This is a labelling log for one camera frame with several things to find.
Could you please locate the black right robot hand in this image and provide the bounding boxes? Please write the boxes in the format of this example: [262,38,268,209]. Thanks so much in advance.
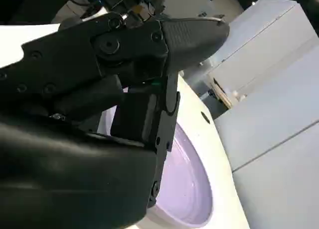
[0,11,230,229]

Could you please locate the small white objects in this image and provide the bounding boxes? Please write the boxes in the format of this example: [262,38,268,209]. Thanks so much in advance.
[233,90,248,101]

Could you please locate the lilac plate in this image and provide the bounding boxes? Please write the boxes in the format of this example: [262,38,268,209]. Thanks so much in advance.
[96,108,215,227]

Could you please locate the pale grey tall cabinet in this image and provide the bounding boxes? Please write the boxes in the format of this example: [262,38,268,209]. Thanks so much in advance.
[199,0,319,109]

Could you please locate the wooden board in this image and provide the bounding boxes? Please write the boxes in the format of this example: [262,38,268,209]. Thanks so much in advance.
[212,76,234,109]

